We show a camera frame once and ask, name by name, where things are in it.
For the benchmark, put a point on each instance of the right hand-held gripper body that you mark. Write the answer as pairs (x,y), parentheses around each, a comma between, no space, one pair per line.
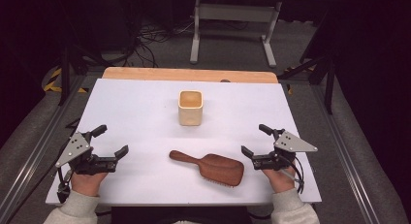
(292,143)

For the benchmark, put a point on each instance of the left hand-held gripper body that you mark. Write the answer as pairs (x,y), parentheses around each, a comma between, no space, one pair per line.
(75,147)

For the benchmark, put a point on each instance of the person's left hand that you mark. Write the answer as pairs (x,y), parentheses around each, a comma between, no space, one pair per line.
(85,183)

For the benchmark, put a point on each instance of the person's right hand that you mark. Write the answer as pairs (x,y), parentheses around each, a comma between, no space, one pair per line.
(280,181)

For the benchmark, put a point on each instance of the brown wooden hairbrush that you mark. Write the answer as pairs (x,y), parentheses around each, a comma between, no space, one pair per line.
(219,169)

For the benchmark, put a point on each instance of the yellow black hazard tape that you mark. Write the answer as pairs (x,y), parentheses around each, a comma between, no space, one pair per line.
(53,81)

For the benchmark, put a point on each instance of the black tripod stand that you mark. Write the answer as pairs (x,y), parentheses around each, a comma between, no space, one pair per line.
(328,78)
(66,72)

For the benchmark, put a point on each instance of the beige square wooden cup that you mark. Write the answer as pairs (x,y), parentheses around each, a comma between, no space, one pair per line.
(190,112)

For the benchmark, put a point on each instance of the person's dark lap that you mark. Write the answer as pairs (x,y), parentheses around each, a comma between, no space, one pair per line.
(181,216)

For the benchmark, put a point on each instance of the light wooden board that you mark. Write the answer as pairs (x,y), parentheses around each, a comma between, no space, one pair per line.
(187,74)

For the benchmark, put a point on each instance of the aluminium rail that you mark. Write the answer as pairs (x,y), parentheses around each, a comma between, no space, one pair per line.
(345,153)
(35,153)

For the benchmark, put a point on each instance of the white metal stand frame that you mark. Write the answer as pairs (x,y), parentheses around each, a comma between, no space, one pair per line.
(236,12)

